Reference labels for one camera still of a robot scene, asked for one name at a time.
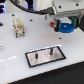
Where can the blue gear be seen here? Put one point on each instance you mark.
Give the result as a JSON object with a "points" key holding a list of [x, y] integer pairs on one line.
{"points": [[66, 28]]}

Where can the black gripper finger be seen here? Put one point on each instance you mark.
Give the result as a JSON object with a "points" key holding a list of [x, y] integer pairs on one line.
{"points": [[75, 21], [58, 25]]}

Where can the black-framed peg base plate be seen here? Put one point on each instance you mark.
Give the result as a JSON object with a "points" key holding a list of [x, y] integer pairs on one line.
{"points": [[44, 56]]}

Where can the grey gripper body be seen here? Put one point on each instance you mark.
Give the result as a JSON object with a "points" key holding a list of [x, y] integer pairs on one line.
{"points": [[77, 13]]}

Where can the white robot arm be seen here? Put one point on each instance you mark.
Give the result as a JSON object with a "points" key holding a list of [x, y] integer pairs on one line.
{"points": [[62, 8]]}

